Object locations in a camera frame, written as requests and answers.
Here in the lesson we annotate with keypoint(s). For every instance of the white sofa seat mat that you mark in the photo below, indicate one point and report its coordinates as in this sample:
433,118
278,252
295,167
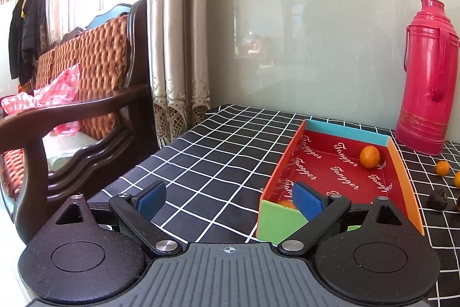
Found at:
59,149

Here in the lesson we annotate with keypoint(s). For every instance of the red thermos flask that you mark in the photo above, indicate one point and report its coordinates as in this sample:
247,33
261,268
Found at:
431,64

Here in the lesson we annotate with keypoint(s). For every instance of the dark brown dried fruit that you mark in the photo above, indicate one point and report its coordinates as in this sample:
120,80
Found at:
437,199

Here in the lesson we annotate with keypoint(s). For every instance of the black white grid tablecloth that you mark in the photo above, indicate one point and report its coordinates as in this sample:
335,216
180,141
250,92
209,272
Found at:
215,173

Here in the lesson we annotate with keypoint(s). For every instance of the black hanging coat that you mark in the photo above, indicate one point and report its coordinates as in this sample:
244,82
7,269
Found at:
27,38

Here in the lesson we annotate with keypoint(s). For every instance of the orange woven sofa cushion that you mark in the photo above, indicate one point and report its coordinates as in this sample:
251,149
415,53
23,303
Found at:
103,56

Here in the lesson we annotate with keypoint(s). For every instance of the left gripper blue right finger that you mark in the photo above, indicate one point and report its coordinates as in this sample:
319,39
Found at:
323,214

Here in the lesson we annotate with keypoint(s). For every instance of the red colourful cardboard box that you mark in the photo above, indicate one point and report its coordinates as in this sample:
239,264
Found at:
325,156

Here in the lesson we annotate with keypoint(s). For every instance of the small orange kumquat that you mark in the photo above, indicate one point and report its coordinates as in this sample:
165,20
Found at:
442,168
369,157
457,180
287,203

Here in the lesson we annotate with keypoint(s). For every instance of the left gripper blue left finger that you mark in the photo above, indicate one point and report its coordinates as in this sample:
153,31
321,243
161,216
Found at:
135,213

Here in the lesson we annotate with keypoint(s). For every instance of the beige lace curtain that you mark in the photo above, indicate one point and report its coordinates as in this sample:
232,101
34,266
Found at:
179,78

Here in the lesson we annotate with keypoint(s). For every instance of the pink checkered cloth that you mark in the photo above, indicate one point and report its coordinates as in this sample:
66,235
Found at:
62,90

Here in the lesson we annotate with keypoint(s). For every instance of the dark wooden sofa frame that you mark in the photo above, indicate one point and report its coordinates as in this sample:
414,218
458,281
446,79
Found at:
93,167

